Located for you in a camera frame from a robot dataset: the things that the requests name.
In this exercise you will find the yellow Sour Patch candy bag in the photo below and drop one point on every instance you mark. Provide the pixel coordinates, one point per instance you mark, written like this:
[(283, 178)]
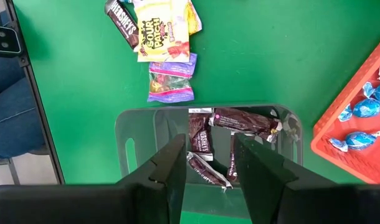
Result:
[(162, 31)]

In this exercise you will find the brown Hershey's chocolate bar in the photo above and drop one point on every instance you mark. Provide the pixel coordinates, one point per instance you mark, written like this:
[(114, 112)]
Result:
[(201, 137), (205, 171), (123, 23), (243, 121), (231, 158)]

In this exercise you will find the orange plastic basket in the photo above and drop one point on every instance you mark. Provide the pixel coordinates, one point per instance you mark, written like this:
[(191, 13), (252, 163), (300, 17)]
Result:
[(349, 161)]

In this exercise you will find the purple gummy candy bag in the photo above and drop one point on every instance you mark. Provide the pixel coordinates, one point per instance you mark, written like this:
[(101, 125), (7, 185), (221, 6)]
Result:
[(171, 84)]

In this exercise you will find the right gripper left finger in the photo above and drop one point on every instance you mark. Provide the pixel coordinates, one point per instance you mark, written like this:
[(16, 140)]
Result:
[(131, 205)]

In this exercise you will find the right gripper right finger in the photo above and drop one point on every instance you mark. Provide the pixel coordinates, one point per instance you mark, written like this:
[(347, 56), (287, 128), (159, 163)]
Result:
[(302, 205)]

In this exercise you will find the grey translucent plastic bin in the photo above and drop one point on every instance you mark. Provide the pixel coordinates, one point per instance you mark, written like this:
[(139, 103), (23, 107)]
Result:
[(140, 124)]

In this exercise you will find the person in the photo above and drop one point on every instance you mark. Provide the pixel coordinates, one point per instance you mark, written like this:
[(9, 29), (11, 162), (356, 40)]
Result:
[(12, 109)]

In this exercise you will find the green table mat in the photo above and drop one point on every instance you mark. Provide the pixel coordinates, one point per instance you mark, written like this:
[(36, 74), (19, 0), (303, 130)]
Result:
[(255, 62)]

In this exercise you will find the black metal table frame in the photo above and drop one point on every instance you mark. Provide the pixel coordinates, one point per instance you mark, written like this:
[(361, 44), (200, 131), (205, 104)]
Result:
[(35, 93)]

